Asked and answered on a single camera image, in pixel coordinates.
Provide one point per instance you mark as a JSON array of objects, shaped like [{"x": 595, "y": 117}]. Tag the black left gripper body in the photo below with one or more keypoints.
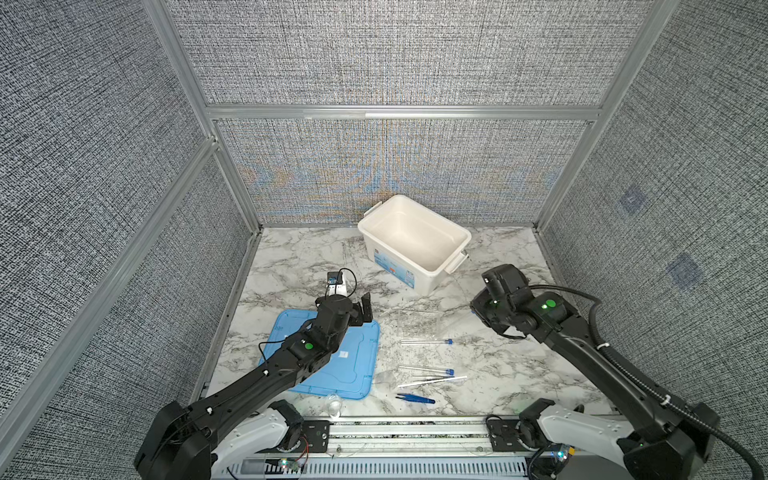
[{"x": 356, "y": 318}]

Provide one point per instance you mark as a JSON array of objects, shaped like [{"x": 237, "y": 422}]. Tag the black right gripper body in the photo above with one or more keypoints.
[{"x": 495, "y": 315}]

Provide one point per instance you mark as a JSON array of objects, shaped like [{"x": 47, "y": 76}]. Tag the test tube blue cap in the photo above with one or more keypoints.
[
  {"x": 427, "y": 342},
  {"x": 444, "y": 372}
]

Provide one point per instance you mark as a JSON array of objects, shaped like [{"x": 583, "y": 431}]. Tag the clear test tube rack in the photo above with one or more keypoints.
[{"x": 416, "y": 316}]

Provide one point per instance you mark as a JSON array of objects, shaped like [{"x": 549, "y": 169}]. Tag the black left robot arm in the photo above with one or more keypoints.
[{"x": 190, "y": 442}]

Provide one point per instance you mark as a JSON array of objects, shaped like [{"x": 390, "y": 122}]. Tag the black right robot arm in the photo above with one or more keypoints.
[{"x": 653, "y": 438}]

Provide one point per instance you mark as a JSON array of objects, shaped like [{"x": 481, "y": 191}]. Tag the blue plastic bin lid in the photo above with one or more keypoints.
[{"x": 350, "y": 371}]

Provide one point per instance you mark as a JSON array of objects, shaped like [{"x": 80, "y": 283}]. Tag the white plastic pipette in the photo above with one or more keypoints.
[{"x": 432, "y": 381}]

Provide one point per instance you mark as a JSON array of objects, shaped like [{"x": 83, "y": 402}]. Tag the small clear glass flask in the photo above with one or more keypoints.
[{"x": 333, "y": 406}]

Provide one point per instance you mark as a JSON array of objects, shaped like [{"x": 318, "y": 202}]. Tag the white plastic storage bin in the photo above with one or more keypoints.
[{"x": 416, "y": 245}]

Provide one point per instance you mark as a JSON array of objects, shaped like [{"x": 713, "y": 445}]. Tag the blue plastic tweezers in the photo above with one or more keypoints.
[{"x": 415, "y": 398}]

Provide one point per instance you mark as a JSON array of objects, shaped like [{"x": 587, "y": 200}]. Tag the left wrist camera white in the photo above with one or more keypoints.
[{"x": 336, "y": 283}]

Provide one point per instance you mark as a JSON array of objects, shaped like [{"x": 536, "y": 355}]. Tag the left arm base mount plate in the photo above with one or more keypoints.
[{"x": 313, "y": 437}]

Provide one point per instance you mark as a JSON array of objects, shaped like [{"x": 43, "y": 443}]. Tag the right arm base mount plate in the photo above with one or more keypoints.
[{"x": 511, "y": 434}]

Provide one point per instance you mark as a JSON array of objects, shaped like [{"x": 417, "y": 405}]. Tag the aluminium front rail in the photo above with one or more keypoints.
[{"x": 410, "y": 438}]

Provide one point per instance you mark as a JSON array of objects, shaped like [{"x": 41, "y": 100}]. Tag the aluminium enclosure frame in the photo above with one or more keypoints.
[{"x": 26, "y": 405}]

